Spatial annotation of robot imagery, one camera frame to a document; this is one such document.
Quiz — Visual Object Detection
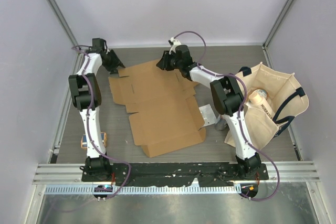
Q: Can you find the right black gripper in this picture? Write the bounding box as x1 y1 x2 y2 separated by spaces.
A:
155 51 182 72

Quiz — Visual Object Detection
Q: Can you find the brown cardboard box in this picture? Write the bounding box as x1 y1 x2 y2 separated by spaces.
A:
109 60 206 157

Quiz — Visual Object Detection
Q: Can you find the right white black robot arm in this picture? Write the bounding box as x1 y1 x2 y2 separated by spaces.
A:
156 45 261 179

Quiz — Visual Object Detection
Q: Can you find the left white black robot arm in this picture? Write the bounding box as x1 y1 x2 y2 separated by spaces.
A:
68 38 124 182

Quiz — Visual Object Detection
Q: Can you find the clear plastic sachet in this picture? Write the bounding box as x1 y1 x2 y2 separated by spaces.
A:
199 104 217 127

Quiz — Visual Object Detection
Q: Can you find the yellow sponge with blue label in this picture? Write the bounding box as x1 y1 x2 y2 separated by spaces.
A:
80 132 107 150

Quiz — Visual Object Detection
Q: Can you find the silver red drink can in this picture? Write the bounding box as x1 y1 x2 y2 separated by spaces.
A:
215 116 227 131

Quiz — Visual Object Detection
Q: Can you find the peach tube in bag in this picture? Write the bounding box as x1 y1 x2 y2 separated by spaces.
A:
247 89 275 119

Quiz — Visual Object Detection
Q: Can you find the beige canvas tote bag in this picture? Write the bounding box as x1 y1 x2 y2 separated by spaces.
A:
236 63 309 149

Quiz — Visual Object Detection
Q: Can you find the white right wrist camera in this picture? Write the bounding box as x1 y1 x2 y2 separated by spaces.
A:
169 37 181 54

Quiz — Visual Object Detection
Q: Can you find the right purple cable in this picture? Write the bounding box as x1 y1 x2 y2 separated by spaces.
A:
172 31 281 202

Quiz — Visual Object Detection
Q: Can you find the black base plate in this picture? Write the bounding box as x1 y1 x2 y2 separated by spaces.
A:
79 162 269 187

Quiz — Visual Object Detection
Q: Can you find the perforated cable duct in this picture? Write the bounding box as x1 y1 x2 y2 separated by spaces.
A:
45 184 241 195

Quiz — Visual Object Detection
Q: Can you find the aluminium frame rail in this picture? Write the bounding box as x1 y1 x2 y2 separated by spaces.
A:
33 161 320 184

